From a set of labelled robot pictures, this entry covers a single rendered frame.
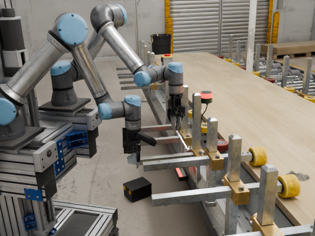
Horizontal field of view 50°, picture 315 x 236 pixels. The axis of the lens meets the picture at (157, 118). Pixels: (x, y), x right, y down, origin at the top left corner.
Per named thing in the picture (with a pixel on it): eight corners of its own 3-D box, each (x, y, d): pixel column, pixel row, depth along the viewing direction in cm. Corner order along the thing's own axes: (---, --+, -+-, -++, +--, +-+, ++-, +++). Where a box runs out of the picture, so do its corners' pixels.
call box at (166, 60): (163, 68, 229) (162, 56, 226) (161, 66, 236) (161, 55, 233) (173, 67, 230) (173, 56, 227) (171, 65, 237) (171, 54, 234)
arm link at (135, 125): (140, 116, 161) (142, 121, 153) (140, 125, 162) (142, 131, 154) (124, 116, 159) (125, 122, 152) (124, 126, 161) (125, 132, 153)
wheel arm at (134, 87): (121, 91, 303) (120, 86, 302) (121, 90, 306) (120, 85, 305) (168, 87, 309) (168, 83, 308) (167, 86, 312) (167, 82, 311)
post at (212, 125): (207, 217, 154) (209, 119, 138) (205, 213, 157) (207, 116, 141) (214, 217, 154) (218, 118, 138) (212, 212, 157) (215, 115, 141)
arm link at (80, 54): (47, 18, 147) (95, 112, 168) (49, 19, 137) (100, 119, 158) (71, 7, 149) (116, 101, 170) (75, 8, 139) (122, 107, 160)
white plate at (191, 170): (195, 187, 167) (196, 169, 164) (183, 163, 191) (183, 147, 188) (197, 187, 167) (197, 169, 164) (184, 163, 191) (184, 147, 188)
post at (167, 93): (166, 128, 245) (164, 66, 230) (165, 125, 250) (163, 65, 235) (172, 127, 246) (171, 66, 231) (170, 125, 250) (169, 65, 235)
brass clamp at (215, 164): (211, 171, 137) (211, 159, 136) (201, 157, 150) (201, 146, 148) (225, 169, 138) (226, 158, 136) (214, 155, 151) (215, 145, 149)
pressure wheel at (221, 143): (214, 166, 167) (214, 145, 163) (209, 159, 175) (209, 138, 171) (229, 164, 168) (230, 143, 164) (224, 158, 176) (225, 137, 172)
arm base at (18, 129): (-19, 139, 146) (-24, 118, 142) (5, 127, 159) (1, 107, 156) (11, 142, 142) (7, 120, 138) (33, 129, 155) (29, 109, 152)
